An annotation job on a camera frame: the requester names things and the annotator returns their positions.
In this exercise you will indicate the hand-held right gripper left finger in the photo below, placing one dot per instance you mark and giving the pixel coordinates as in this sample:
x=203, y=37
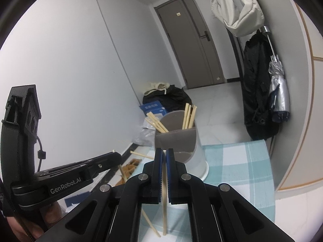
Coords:
x=159, y=176

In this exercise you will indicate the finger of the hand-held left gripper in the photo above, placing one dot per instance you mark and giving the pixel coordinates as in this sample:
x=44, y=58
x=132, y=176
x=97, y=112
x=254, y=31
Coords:
x=108, y=161

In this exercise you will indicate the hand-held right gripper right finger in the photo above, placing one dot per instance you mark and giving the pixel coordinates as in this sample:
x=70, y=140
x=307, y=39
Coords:
x=171, y=176

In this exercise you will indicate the white plastic utensil holder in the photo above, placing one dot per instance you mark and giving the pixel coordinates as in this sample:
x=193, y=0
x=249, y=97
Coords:
x=196, y=161

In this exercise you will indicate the wooden chopstick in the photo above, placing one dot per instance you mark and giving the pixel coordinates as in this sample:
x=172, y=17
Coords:
x=151, y=221
x=141, y=155
x=165, y=219

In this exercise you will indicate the bundle of wooden chopsticks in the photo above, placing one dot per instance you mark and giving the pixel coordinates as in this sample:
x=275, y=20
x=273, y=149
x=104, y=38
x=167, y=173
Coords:
x=159, y=125

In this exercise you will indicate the white shoulder bag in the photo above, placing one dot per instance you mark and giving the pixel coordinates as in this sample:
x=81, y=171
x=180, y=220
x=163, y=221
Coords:
x=239, y=12

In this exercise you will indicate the person's left hand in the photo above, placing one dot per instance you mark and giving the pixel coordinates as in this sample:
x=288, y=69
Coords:
x=54, y=213

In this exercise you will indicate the brown cloth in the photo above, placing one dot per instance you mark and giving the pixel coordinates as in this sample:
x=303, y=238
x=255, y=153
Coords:
x=131, y=167

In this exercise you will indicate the clear plastic bag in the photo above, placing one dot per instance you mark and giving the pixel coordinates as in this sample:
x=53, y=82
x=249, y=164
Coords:
x=145, y=137

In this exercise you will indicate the teal checked tablecloth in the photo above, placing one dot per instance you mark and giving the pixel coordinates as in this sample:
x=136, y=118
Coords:
x=227, y=166

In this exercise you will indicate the blue cardboard box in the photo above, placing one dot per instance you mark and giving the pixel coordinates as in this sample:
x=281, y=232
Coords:
x=152, y=107

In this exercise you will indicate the black bag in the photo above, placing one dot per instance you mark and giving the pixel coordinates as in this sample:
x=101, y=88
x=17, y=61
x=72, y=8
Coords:
x=176, y=97

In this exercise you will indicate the beige cloth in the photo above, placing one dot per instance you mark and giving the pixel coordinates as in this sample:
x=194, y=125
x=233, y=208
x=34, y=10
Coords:
x=156, y=87

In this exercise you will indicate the black hanging backpack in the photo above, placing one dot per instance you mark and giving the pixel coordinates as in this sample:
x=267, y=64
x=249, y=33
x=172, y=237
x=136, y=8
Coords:
x=254, y=93

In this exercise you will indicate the grey door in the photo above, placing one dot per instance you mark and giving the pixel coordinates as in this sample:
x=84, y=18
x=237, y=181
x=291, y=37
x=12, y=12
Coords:
x=191, y=48

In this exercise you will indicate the silver folded umbrella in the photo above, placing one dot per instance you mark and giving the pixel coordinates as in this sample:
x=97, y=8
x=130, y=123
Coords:
x=278, y=93

